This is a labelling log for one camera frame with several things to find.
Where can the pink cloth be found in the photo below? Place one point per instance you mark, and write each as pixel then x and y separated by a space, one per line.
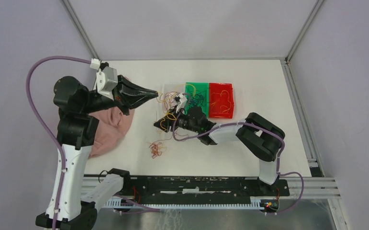
pixel 113 126

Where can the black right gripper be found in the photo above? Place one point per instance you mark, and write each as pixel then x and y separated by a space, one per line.
pixel 166 123

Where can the clear plastic bin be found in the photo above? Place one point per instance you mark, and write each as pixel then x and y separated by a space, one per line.
pixel 166 96

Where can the green plastic bin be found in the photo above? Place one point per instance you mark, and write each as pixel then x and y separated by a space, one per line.
pixel 199 96

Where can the white cable duct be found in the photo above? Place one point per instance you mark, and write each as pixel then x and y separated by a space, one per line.
pixel 118 203

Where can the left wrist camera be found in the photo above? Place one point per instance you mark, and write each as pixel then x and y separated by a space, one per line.
pixel 106 81

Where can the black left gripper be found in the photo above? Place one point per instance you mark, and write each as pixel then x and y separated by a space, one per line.
pixel 125 93

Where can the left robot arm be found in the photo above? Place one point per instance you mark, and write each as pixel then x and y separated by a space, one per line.
pixel 76 130

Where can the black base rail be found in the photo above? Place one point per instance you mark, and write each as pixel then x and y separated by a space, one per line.
pixel 192 190

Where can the red plastic bin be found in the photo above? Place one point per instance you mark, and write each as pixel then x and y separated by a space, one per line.
pixel 221 100

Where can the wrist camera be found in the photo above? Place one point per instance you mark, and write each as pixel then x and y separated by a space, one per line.
pixel 181 100
pixel 106 81

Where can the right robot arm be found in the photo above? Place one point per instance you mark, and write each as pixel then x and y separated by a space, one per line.
pixel 264 139

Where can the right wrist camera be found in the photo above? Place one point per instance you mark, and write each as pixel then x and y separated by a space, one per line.
pixel 181 100

